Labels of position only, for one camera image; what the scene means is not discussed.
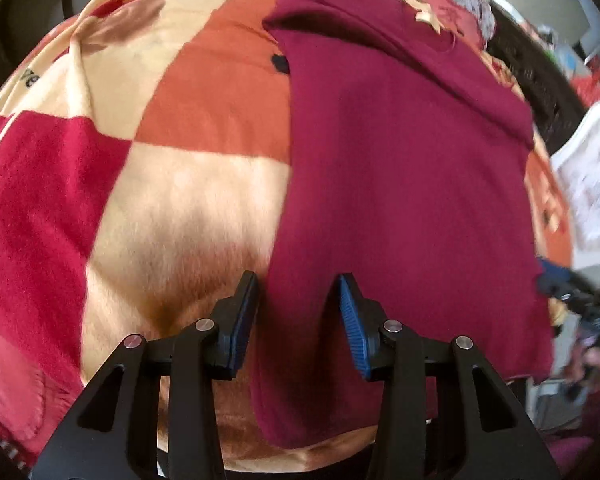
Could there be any red heart-shaped cushion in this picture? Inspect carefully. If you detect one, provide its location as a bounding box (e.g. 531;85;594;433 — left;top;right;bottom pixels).
415;0;466;31

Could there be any maroon knit garment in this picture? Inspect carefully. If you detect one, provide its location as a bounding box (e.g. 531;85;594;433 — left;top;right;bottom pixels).
250;0;556;451

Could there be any white patterned cloth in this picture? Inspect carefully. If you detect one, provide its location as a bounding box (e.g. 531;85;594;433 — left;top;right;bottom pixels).
550;100;600;266

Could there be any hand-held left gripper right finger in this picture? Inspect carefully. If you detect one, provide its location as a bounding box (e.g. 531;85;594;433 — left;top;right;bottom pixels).
334;273;561;480

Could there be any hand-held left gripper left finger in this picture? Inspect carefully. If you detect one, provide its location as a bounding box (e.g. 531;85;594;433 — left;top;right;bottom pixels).
30;271;259;480

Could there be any black plastic crate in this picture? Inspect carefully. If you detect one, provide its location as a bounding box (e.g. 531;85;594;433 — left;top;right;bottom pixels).
485;2;588;146

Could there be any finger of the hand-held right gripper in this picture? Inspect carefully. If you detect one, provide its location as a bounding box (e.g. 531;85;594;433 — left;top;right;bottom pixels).
536;258;581;301

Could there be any person's dark red clothing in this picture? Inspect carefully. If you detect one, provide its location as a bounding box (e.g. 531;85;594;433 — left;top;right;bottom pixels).
550;385;600;466

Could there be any red plastic bag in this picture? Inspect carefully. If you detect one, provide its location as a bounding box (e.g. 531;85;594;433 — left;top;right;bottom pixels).
572;72;600;106

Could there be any red orange checkered blanket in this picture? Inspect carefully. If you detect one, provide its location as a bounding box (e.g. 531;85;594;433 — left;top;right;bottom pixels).
0;0;576;476

